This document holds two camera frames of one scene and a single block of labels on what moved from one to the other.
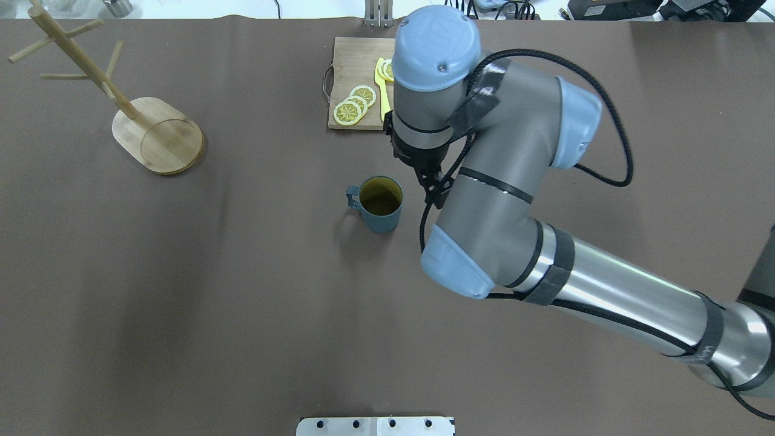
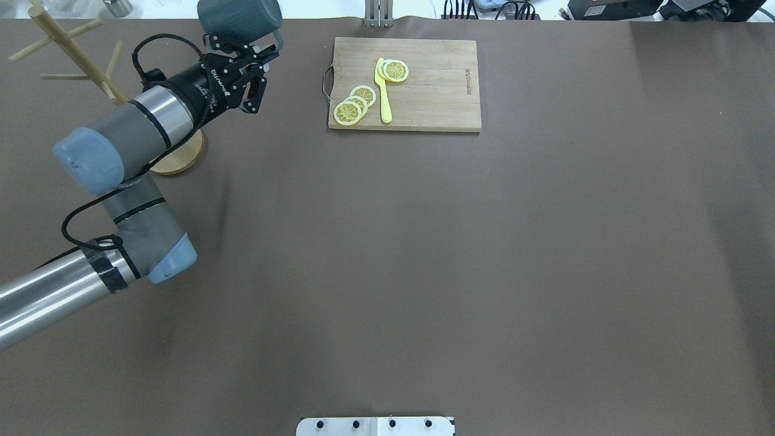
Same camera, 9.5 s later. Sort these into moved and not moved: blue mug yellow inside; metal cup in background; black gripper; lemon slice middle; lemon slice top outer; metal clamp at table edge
Moved: black gripper; blue mug yellow inside
Not moved: metal clamp at table edge; metal cup in background; lemon slice top outer; lemon slice middle
